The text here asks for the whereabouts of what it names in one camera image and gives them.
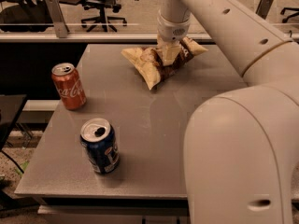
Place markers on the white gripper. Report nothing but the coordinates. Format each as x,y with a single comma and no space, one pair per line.
172,32

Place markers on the brown chip bag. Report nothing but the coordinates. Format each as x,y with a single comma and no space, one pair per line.
148,62

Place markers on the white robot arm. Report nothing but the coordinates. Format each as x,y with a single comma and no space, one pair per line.
240,147

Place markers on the red coca-cola can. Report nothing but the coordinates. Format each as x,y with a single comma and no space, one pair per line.
67,83

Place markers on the blue pepsi can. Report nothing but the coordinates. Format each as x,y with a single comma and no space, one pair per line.
97,136

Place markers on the black office chair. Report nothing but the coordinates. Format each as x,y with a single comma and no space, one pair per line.
102,19

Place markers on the black chair at left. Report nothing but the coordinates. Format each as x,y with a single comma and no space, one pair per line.
25,16

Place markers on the glass barrier with metal posts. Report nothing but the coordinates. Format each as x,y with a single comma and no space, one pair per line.
142,17

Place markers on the black side table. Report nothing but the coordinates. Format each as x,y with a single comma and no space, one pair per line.
11,107

